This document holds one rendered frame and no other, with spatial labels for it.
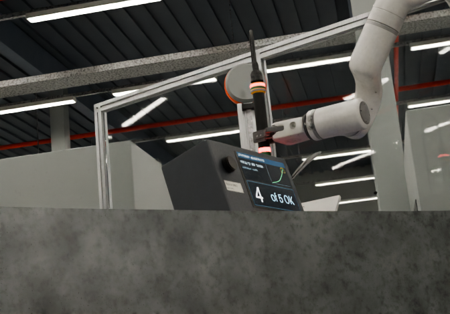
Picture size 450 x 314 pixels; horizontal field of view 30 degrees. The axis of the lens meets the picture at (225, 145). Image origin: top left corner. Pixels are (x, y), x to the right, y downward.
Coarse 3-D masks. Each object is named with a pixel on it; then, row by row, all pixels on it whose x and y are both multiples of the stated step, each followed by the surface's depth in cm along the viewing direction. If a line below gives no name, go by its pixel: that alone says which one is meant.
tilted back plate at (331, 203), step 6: (324, 198) 271; (330, 198) 270; (336, 198) 268; (306, 204) 274; (312, 204) 272; (318, 204) 271; (324, 204) 269; (330, 204) 267; (336, 204) 265; (306, 210) 271; (312, 210) 270; (318, 210) 268; (324, 210) 266; (330, 210) 265; (336, 210) 264
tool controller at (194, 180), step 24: (216, 144) 144; (168, 168) 147; (192, 168) 143; (216, 168) 141; (240, 168) 147; (264, 168) 154; (192, 192) 143; (216, 192) 140; (240, 192) 143; (288, 192) 157
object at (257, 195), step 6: (246, 180) 146; (252, 186) 147; (258, 186) 149; (252, 192) 146; (258, 192) 148; (264, 192) 149; (252, 198) 145; (258, 198) 147; (264, 198) 148; (258, 204) 146; (264, 204) 147
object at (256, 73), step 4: (252, 64) 241; (256, 64) 241; (252, 68) 241; (256, 68) 240; (252, 72) 240; (256, 72) 239; (260, 72) 240; (252, 76) 239; (256, 76) 239; (260, 76) 239; (252, 80) 242; (256, 80) 242; (260, 80) 242
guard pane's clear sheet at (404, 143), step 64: (320, 64) 313; (384, 64) 298; (448, 64) 284; (128, 128) 365; (192, 128) 344; (384, 128) 294; (448, 128) 280; (128, 192) 359; (320, 192) 305; (384, 192) 290; (448, 192) 277
